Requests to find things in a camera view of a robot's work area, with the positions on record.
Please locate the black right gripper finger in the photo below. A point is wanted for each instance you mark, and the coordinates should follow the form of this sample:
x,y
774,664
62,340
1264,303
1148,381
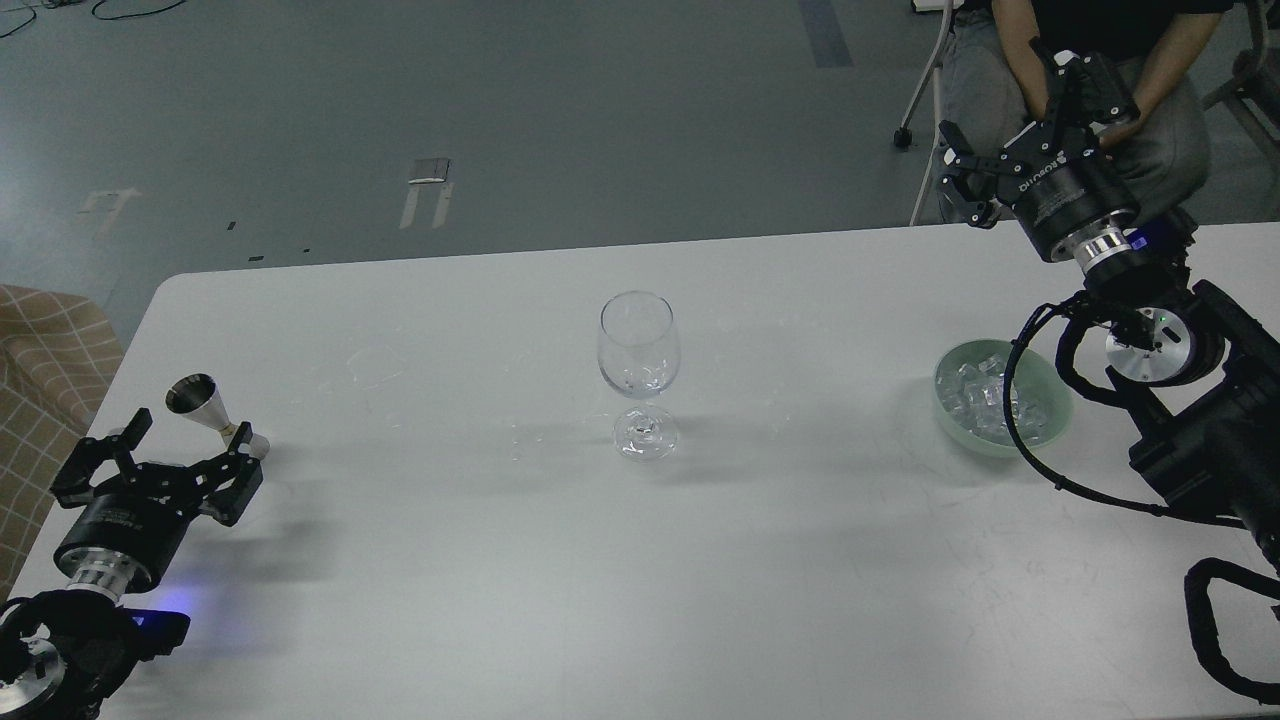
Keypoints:
x,y
968,182
1084,91

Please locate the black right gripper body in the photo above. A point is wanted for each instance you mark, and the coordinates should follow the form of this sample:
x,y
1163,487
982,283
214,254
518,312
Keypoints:
x,y
1066,195

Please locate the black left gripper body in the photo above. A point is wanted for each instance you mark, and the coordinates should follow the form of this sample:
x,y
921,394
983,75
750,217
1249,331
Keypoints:
x,y
130,527

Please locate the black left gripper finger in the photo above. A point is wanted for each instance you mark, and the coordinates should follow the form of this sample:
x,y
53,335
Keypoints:
x,y
73,485
223,487

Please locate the steel double jigger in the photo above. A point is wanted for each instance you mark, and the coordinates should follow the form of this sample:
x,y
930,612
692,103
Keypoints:
x,y
196,397

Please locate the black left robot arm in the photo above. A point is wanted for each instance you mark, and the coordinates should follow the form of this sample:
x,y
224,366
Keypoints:
x,y
66,651

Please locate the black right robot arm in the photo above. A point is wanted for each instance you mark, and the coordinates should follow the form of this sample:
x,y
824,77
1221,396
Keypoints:
x,y
1194,371

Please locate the green bowl of ice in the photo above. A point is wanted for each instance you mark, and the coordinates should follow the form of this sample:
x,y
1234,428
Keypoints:
x,y
978,397

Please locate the clear wine glass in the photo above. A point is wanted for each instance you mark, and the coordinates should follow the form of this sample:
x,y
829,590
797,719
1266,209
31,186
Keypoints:
x,y
638,353

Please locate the white metal chair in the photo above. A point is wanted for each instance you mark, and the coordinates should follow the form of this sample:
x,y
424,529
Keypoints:
x,y
930,82

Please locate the beige checked sofa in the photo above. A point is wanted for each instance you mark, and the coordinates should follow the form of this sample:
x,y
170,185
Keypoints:
x,y
59,355

